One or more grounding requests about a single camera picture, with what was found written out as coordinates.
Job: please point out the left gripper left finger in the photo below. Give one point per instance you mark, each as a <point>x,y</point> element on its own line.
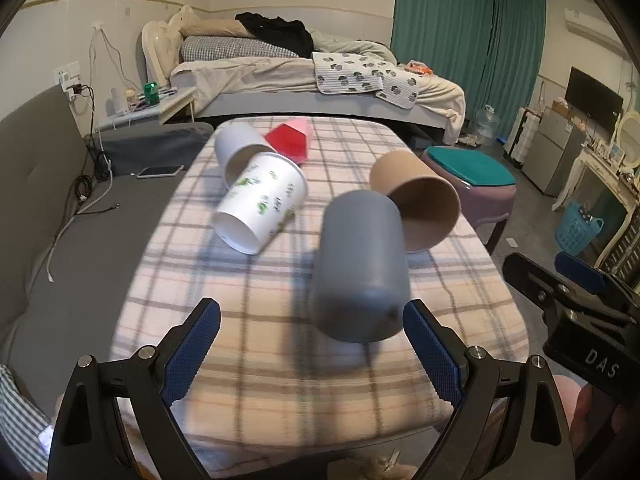
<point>90,440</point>

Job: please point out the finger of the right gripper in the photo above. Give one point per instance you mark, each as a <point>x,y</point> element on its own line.
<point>535,274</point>
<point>607,287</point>

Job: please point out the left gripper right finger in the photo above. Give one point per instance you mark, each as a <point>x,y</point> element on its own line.
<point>508,420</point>

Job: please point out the grey plastic cup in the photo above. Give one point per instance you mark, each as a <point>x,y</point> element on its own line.
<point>360,283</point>

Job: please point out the brown paper cup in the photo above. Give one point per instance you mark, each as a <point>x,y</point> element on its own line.
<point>429,205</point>

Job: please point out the white printed paper cup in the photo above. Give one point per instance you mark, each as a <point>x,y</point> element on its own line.
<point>262,200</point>

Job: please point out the pink faceted cup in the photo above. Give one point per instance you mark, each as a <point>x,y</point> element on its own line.
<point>292,139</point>

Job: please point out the white plastic cup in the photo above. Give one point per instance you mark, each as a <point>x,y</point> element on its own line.
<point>235,144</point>

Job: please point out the blue laundry basket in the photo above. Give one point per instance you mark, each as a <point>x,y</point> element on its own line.
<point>577,229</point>

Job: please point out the purple plastic stool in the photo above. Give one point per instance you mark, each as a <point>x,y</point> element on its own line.
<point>481,204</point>

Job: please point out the white dressing table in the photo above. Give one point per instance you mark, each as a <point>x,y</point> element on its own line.
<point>604,179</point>

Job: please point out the teal stool cushion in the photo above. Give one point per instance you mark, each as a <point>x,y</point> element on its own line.
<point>473,167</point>

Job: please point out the small grey fridge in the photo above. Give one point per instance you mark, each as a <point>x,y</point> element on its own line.
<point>556,145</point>

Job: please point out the water jug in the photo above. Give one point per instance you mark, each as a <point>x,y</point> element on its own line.
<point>485,124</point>

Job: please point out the plaid blanket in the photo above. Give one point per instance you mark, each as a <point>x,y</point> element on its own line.
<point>272,387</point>

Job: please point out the black television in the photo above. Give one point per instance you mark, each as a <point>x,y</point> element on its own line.
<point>594,99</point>

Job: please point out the grey sofa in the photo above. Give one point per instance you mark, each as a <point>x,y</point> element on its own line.
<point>64,278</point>

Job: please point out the green curtain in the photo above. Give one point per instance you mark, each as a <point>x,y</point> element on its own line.
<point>492,49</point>

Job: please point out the air conditioner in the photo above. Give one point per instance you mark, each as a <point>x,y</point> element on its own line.
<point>593,29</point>

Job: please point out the smartphone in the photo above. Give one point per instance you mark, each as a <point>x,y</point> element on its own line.
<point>155,172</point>

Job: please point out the patterned white mat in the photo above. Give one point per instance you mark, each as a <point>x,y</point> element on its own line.
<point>351,73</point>

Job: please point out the bed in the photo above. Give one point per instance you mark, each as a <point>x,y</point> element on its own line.
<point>252,85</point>

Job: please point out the white nightstand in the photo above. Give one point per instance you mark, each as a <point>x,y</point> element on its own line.
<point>167,108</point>

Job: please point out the black clothing pile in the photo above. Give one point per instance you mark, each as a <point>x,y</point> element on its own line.
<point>291,35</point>

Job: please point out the green can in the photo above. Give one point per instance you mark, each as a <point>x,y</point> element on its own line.
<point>151,92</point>

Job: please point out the checked grey pillow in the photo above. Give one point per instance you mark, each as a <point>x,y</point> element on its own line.
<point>214,48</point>

